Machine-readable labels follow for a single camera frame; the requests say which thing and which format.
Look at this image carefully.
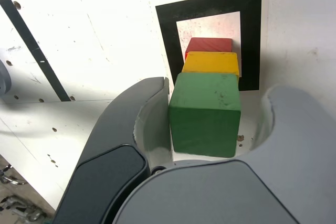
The red cube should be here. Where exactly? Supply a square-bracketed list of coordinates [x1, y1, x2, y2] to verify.
[185, 37, 234, 61]

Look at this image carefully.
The green cube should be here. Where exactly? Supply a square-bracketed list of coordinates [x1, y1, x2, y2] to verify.
[169, 73, 242, 158]

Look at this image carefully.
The black tape strip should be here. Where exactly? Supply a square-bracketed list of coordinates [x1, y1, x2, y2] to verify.
[0, 0, 72, 102]

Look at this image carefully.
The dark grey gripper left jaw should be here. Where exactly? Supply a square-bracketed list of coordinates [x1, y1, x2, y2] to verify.
[54, 76, 174, 224]

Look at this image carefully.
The metal ring hook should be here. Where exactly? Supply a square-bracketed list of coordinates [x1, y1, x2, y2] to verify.
[0, 163, 27, 185]

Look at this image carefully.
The yellow cube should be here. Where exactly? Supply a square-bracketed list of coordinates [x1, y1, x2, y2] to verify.
[181, 51, 241, 78]

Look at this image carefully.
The black tape square outline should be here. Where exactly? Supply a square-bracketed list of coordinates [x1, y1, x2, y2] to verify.
[155, 0, 263, 92]

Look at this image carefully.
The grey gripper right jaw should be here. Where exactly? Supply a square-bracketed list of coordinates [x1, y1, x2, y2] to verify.
[112, 83, 336, 224]

